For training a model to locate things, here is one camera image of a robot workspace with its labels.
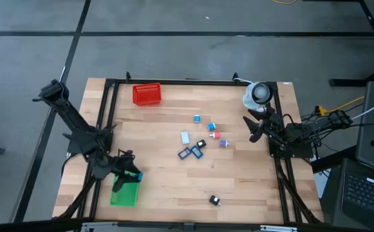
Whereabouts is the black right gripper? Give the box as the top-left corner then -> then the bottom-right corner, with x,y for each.
242,108 -> 283,144

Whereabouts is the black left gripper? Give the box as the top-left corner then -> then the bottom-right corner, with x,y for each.
110,150 -> 144,193

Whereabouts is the dark memory card pack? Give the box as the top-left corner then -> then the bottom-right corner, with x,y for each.
178,147 -> 192,160

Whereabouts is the blue memory card pack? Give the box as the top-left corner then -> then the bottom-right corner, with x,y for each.
190,145 -> 204,160

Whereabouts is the red plastic basket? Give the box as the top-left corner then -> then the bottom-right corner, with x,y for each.
132,82 -> 162,106

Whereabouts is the green plastic basket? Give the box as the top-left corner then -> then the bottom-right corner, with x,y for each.
109,171 -> 142,208

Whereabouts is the black desk leg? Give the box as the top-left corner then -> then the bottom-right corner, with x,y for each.
329,0 -> 374,88

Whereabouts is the grey equipment case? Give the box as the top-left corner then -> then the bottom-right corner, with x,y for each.
355,81 -> 374,177

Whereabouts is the black laptop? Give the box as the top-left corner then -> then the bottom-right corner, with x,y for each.
321,157 -> 374,232

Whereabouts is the white table-level camera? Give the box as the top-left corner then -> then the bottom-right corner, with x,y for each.
241,81 -> 274,113

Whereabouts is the grey metal bracket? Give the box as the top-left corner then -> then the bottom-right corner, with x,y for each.
259,224 -> 299,232
80,221 -> 120,232

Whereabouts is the yellow cable with plug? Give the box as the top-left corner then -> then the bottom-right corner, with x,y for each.
314,95 -> 366,117

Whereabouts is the thick white cable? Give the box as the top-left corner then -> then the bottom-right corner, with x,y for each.
350,95 -> 374,122

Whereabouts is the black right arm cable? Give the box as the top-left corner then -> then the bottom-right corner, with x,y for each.
302,102 -> 374,152

